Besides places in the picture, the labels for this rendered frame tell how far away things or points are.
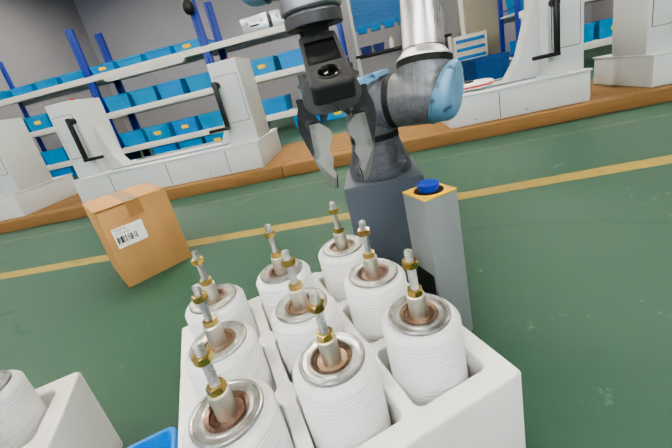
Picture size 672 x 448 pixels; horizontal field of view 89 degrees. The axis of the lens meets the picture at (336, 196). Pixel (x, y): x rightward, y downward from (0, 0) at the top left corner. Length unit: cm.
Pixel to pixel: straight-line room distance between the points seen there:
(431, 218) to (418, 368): 27
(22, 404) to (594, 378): 85
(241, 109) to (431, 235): 198
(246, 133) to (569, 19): 207
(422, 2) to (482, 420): 69
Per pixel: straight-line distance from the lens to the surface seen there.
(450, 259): 68
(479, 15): 665
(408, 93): 74
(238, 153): 245
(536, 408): 70
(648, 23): 280
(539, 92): 246
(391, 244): 84
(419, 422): 45
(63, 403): 73
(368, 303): 52
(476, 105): 234
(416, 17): 78
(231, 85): 246
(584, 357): 78
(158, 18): 993
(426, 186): 63
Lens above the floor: 54
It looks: 19 degrees down
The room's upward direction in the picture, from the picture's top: 13 degrees counter-clockwise
